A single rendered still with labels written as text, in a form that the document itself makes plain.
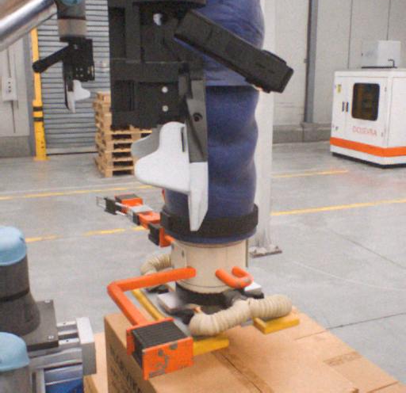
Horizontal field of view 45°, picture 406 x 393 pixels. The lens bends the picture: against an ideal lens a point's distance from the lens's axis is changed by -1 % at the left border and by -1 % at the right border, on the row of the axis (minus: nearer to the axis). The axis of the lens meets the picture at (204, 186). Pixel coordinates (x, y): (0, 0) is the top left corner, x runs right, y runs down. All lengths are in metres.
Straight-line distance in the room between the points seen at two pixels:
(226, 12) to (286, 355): 0.82
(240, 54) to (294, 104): 11.54
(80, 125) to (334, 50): 6.21
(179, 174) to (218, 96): 0.63
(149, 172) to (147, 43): 0.12
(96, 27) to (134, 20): 9.95
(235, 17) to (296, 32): 10.97
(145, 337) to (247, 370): 0.45
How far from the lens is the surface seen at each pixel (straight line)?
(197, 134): 0.40
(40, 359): 1.27
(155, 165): 0.40
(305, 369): 1.25
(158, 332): 0.84
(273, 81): 0.45
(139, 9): 0.44
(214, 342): 1.08
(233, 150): 1.04
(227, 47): 0.44
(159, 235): 1.36
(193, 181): 0.40
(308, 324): 2.29
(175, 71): 0.42
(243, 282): 1.07
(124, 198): 1.69
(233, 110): 1.02
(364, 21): 13.03
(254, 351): 1.30
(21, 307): 1.23
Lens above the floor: 1.63
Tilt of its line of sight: 13 degrees down
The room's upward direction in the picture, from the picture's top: straight up
